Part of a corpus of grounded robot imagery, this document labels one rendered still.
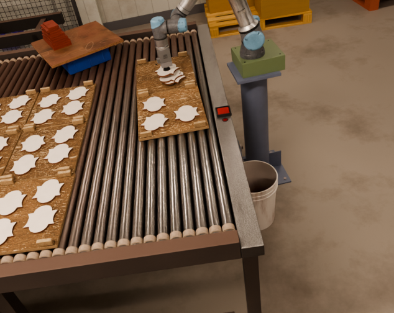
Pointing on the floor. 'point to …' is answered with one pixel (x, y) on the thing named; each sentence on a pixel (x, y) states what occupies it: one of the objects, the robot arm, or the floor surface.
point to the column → (258, 120)
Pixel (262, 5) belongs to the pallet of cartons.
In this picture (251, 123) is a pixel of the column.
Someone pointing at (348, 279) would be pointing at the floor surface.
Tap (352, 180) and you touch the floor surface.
